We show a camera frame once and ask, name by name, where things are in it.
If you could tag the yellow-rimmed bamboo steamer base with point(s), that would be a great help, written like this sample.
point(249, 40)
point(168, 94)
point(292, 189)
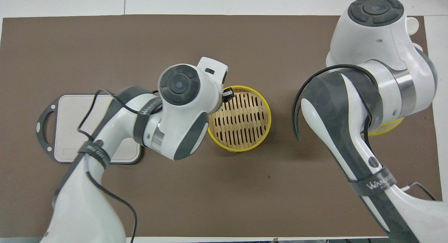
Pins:
point(245, 87)

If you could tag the brown table mat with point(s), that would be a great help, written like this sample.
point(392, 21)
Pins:
point(245, 201)

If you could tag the white plastic cup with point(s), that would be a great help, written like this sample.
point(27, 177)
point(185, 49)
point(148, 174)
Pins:
point(413, 26)
point(418, 47)

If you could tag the white cutting board grey frame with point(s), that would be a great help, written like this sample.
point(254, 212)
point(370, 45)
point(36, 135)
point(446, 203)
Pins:
point(70, 113)

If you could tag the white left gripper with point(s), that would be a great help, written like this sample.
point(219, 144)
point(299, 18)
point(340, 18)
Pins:
point(217, 66)

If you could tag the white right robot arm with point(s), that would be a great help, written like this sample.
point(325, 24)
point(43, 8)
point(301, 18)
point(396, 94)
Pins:
point(367, 36)

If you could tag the yellow-rimmed bamboo steamer tier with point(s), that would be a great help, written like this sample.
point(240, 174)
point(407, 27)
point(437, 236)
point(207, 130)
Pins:
point(385, 130)

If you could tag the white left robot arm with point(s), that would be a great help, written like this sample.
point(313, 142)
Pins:
point(178, 131)

